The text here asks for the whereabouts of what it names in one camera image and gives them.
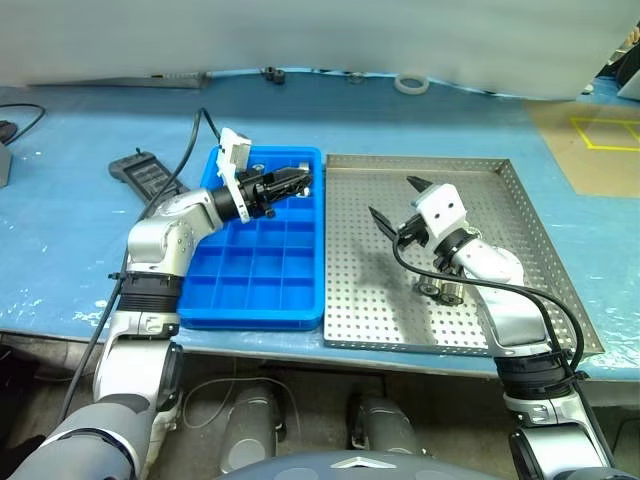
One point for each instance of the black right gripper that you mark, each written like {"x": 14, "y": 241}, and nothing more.
{"x": 414, "y": 232}

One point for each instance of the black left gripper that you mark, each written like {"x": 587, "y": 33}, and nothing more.
{"x": 257, "y": 192}

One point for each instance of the silver metal roller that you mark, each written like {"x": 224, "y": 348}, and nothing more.
{"x": 427, "y": 286}
{"x": 306, "y": 192}
{"x": 450, "y": 292}
{"x": 258, "y": 166}
{"x": 303, "y": 166}
{"x": 473, "y": 232}

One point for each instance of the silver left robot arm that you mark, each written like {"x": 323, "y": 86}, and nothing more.
{"x": 155, "y": 240}

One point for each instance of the blue compartment tray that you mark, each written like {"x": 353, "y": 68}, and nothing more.
{"x": 265, "y": 280}

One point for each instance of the perforated steel tray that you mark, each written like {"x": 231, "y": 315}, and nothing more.
{"x": 370, "y": 310}

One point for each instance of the small black clamp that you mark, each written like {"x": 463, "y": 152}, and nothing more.
{"x": 276, "y": 77}

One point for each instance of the white tape roll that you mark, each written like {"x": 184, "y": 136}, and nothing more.
{"x": 398, "y": 85}

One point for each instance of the white backdrop sheet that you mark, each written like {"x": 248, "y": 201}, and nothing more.
{"x": 300, "y": 35}

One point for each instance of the black handheld controller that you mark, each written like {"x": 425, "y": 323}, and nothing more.
{"x": 140, "y": 175}

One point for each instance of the brown cardboard sheet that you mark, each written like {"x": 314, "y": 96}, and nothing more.
{"x": 560, "y": 145}

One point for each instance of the dark grey rounded shape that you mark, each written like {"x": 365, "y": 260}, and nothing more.
{"x": 385, "y": 425}
{"x": 250, "y": 425}

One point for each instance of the bystander in dark clothing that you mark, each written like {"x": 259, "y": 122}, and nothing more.
{"x": 627, "y": 65}

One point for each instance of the grey rounded shell with emblem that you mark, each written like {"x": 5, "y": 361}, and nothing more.
{"x": 300, "y": 470}

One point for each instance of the grey box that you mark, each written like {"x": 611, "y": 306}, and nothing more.
{"x": 4, "y": 167}

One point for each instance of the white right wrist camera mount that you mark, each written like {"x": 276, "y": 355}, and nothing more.
{"x": 442, "y": 210}

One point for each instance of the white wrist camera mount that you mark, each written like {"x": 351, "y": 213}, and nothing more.
{"x": 232, "y": 150}
{"x": 442, "y": 210}

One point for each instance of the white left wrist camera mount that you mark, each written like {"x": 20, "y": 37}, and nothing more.
{"x": 232, "y": 150}

